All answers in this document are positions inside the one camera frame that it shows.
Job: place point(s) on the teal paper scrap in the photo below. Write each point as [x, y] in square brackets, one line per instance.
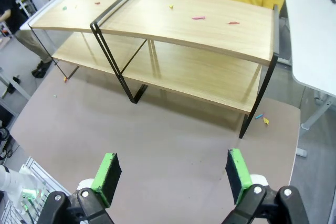
[259, 116]

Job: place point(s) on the bystander black shirt khaki trousers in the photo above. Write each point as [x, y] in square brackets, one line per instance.
[18, 32]

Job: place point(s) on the wooden shelf black metal frame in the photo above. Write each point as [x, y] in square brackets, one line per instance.
[197, 37]
[78, 16]

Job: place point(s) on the white rack with green light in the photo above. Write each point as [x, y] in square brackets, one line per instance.
[31, 190]

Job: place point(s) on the right gripper green-padded right finger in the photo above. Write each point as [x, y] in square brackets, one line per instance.
[240, 176]

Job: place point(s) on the white desk grey legs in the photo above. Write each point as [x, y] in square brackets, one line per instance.
[309, 37]

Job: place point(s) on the pink red paper scrap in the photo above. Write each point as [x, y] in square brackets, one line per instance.
[198, 18]

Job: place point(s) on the right gripper green-padded left finger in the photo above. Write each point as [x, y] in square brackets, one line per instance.
[107, 179]

